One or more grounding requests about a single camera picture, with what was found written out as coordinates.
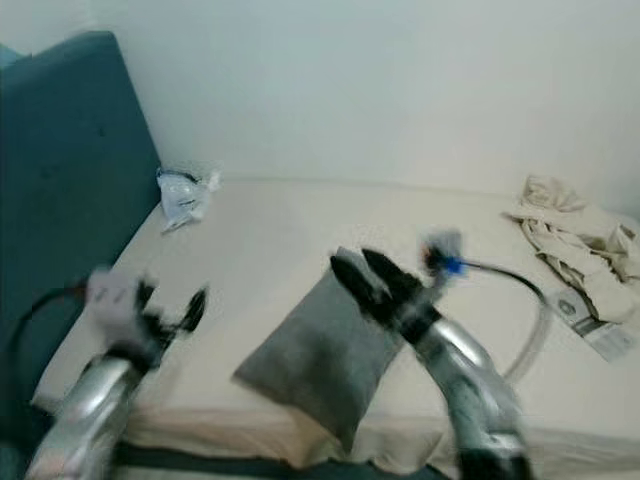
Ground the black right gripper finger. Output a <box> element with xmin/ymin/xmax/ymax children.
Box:
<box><xmin>360</xmin><ymin>247</ymin><xmax>423</xmax><ymax>297</ymax></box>
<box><xmin>329</xmin><ymin>252</ymin><xmax>391</xmax><ymax>315</ymax></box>

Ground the grey pillow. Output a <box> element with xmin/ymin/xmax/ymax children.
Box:
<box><xmin>232</xmin><ymin>247</ymin><xmax>407</xmax><ymax>453</ymax></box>

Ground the white sheeted mattress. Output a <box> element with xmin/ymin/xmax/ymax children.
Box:
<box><xmin>34</xmin><ymin>177</ymin><xmax>640</xmax><ymax>473</ymax></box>

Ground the clear printed plastic bag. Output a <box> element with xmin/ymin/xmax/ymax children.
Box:
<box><xmin>156</xmin><ymin>164</ymin><xmax>222</xmax><ymax>234</ymax></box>

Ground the teal upholstered bed headboard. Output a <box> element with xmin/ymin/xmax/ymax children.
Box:
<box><xmin>0</xmin><ymin>29</ymin><xmax>163</xmax><ymax>453</ymax></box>

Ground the crumpled beige cloth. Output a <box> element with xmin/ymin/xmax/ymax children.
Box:
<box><xmin>504</xmin><ymin>174</ymin><xmax>640</xmax><ymax>322</ymax></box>

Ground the grey printed booklet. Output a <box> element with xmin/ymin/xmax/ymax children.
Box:
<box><xmin>549</xmin><ymin>289</ymin><xmax>640</xmax><ymax>363</ymax></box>

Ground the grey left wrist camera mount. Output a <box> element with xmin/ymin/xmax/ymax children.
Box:
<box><xmin>84</xmin><ymin>266</ymin><xmax>152</xmax><ymax>337</ymax></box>

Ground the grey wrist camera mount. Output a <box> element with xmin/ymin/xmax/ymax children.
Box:
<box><xmin>421</xmin><ymin>229</ymin><xmax>468</xmax><ymax>283</ymax></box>
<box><xmin>84</xmin><ymin>266</ymin><xmax>152</xmax><ymax>337</ymax></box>

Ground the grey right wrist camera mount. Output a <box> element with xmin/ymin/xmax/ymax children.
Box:
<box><xmin>421</xmin><ymin>229</ymin><xmax>468</xmax><ymax>283</ymax></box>

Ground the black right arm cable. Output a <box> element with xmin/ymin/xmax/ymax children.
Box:
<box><xmin>458</xmin><ymin>258</ymin><xmax>558</xmax><ymax>383</ymax></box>

